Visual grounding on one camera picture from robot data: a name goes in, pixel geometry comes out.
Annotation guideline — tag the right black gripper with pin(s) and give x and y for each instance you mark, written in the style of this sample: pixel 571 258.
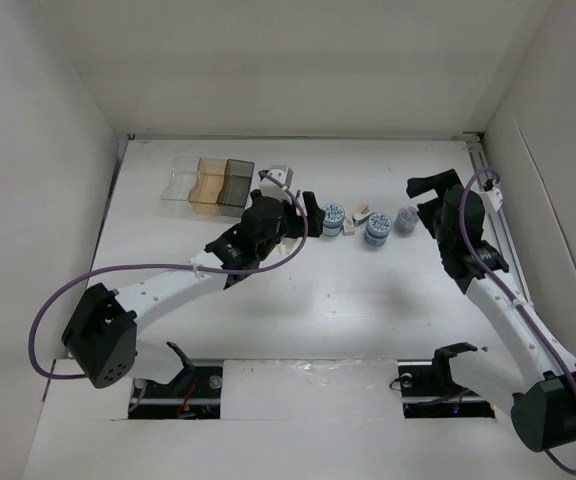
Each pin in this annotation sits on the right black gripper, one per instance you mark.
pixel 449 179

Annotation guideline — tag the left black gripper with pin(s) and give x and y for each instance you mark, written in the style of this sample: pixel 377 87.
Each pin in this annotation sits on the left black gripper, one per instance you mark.
pixel 297 222

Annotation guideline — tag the clear jar of paper clips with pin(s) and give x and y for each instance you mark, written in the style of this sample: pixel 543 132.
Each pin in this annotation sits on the clear jar of paper clips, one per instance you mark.
pixel 406 221

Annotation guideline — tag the blue white tape jar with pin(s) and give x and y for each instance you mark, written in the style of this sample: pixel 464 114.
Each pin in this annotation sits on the blue white tape jar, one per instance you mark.
pixel 377 229
pixel 334 216

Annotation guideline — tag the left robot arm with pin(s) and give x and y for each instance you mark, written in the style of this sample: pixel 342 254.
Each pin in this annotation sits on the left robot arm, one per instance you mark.
pixel 103 332

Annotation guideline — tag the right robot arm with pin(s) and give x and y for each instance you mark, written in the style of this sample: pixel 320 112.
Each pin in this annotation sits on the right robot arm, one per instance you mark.
pixel 540 396

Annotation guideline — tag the smoky grey plastic container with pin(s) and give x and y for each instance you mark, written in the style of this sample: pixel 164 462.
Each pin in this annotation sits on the smoky grey plastic container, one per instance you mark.
pixel 233 197

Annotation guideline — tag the white staple box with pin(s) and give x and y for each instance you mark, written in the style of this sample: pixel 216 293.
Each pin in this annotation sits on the white staple box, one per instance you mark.
pixel 348 227

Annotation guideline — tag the amber plastic container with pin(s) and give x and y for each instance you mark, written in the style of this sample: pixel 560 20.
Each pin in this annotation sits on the amber plastic container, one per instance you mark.
pixel 209 183

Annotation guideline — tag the clear plastic container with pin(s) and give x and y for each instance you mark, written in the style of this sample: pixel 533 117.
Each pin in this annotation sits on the clear plastic container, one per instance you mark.
pixel 182 179

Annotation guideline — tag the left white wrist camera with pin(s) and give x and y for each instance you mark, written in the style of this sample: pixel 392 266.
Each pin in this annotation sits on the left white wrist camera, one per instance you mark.
pixel 275 181

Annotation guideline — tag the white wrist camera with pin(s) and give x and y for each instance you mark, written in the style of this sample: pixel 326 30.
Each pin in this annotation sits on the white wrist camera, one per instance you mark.
pixel 492 197
pixel 275 181

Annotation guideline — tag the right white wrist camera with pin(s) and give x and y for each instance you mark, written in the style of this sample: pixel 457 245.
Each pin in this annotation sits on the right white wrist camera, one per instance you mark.
pixel 492 197

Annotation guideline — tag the aluminium rail right side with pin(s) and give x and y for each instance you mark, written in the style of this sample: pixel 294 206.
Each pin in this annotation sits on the aluminium rail right side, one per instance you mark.
pixel 497 229

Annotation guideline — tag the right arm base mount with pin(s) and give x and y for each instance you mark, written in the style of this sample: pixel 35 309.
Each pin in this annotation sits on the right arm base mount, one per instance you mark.
pixel 424 397

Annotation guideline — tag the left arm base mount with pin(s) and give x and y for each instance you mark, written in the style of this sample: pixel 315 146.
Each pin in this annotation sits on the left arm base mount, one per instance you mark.
pixel 197 395

